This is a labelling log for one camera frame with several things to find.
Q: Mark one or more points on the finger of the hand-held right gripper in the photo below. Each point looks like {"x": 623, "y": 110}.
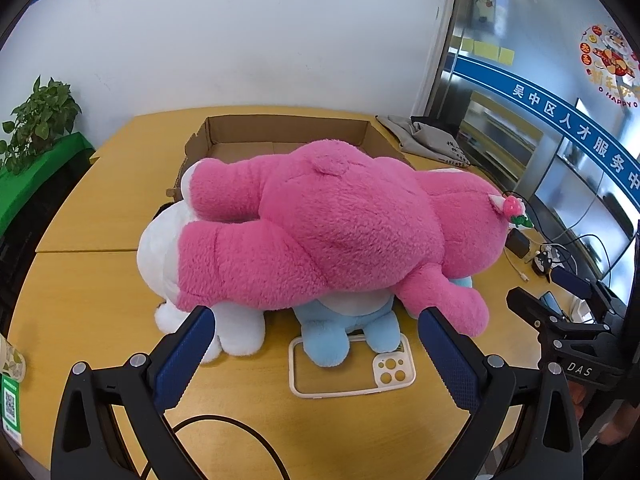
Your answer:
{"x": 570, "y": 280}
{"x": 530, "y": 307}

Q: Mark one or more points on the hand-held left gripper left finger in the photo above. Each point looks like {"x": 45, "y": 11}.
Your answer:
{"x": 185, "y": 355}

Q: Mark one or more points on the pink plush bear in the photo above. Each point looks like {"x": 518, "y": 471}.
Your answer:
{"x": 325, "y": 220}

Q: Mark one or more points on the white clear phone case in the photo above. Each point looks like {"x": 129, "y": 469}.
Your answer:
{"x": 395, "y": 375}

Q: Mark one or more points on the green floral packet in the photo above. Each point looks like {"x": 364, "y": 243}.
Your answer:
{"x": 11, "y": 357}

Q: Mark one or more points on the black power adapter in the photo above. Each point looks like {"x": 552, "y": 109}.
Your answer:
{"x": 519, "y": 244}

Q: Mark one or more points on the yellow sticky note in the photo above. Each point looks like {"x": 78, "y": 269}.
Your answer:
{"x": 467, "y": 45}
{"x": 506, "y": 55}
{"x": 493, "y": 50}
{"x": 480, "y": 47}

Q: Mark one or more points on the round festive window sticker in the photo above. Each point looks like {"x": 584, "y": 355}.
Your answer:
{"x": 610, "y": 62}

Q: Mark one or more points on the cartoon poster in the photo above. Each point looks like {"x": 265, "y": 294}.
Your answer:
{"x": 490, "y": 7}

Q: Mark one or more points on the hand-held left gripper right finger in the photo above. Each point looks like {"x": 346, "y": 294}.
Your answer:
{"x": 445, "y": 355}

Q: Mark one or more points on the blue banner strip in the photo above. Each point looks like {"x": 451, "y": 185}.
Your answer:
{"x": 540, "y": 97}

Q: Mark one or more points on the light blue plush toy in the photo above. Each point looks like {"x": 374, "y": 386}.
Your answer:
{"x": 330, "y": 330}

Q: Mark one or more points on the potted green plant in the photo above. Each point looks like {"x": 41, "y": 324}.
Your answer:
{"x": 35, "y": 120}

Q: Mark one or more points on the grey fabric bag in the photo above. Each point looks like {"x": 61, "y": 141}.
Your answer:
{"x": 425, "y": 135}

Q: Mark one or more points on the white paper sheet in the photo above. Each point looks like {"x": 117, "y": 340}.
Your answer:
{"x": 580, "y": 310}

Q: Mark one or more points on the green code sticker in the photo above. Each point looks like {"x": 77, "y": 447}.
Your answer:
{"x": 11, "y": 407}

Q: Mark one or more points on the person's right hand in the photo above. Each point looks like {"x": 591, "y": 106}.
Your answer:
{"x": 612, "y": 425}

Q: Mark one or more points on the white panda plush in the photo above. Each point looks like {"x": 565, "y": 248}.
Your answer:
{"x": 155, "y": 255}

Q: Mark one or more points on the cardboard box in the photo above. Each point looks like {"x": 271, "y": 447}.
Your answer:
{"x": 280, "y": 132}

